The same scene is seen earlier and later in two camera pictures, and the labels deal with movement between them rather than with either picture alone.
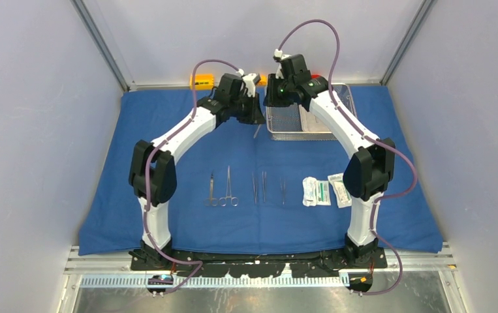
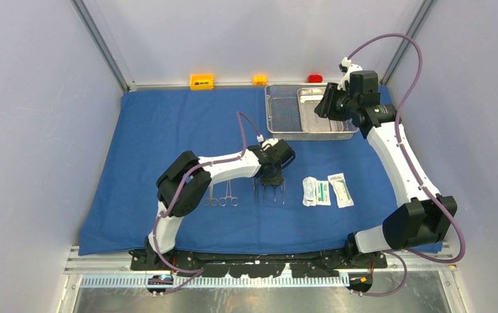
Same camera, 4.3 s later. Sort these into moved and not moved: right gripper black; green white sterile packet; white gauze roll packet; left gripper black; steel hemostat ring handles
Moved: left gripper black; right gripper black
Not moved: green white sterile packet; steel hemostat ring handles; white gauze roll packet
